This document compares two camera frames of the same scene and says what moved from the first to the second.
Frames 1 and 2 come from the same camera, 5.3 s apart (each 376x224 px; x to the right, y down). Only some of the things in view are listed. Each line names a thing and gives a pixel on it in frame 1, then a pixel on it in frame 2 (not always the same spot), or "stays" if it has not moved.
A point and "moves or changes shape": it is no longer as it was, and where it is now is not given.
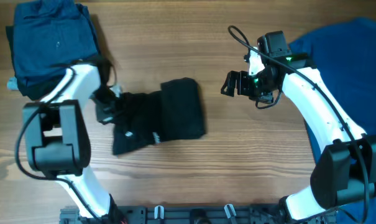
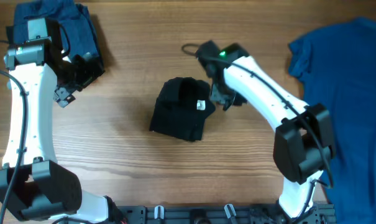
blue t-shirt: (351, 58) stays
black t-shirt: (174, 112) moves or changes shape
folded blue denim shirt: (49, 33) stays
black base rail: (188, 214) stays
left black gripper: (105, 109) -> (82, 71)
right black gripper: (243, 83) -> (222, 96)
